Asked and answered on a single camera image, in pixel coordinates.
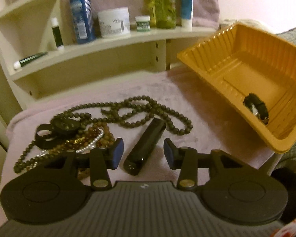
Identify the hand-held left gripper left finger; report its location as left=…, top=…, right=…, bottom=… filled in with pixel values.
left=43, top=138, right=125, bottom=191

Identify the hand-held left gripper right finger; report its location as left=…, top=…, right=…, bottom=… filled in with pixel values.
left=163, top=138, right=247, bottom=191

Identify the amber bead bracelet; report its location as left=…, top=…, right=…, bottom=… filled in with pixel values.
left=52, top=126, right=116, bottom=181

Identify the glossy black case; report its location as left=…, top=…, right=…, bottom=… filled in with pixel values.
left=123, top=118, right=166, bottom=176

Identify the silver bead bracelet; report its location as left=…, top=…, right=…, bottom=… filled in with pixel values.
left=36, top=128, right=105, bottom=158

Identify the small black metal clip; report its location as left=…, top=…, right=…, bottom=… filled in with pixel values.
left=243, top=92, right=269, bottom=124

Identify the yellow plastic tray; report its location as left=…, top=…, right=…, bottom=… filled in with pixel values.
left=177, top=22, right=296, bottom=153

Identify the pink blanket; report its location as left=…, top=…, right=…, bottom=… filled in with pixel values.
left=0, top=68, right=284, bottom=230

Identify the black wristwatch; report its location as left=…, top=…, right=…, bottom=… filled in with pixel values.
left=35, top=117, right=81, bottom=150

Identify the white fluffy cloth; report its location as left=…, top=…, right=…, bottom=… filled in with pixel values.
left=221, top=18, right=269, bottom=34

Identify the cream wooden shelf unit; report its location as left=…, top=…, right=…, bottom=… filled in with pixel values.
left=0, top=0, right=219, bottom=129

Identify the large white jar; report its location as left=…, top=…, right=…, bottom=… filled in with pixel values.
left=97, top=7, right=131, bottom=39

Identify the small white green-label jar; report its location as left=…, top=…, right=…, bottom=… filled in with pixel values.
left=135, top=15, right=151, bottom=32

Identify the blue and white tube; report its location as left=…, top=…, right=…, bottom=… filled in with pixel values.
left=181, top=0, right=194, bottom=29

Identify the dark lip balm stick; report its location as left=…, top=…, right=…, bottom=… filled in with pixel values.
left=51, top=17, right=65, bottom=51

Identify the blue spray bottle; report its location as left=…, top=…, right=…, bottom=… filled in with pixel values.
left=69, top=0, right=96, bottom=44

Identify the red and white packet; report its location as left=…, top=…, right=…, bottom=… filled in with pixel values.
left=271, top=218, right=296, bottom=237

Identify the olive green spray bottle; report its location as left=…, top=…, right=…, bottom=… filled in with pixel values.
left=145, top=0, right=177, bottom=29

